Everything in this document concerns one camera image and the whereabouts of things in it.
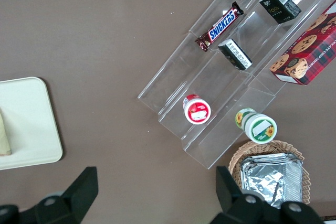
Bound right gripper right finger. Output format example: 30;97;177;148
211;165;326;224

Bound clear acrylic step display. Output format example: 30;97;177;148
138;0;336;170

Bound red tartan cookie box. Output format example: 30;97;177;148
269;0;336;86

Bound Snickers chocolate bar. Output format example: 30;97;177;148
194;1;244;52

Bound silver foil packets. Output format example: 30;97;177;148
240;152;304;209

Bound small black box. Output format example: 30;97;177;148
217;38;253;71
259;0;302;25

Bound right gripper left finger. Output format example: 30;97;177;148
18;166;99;224

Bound light wicker basket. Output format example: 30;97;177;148
228;140;311;209

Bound red lid yogurt cup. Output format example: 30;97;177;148
182;94;212;125

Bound cream plastic tray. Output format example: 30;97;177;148
0;76;64;171

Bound triangular sandwich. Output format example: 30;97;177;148
0;113;13;156

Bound green lid yogurt cup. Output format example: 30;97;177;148
235;108;278;144

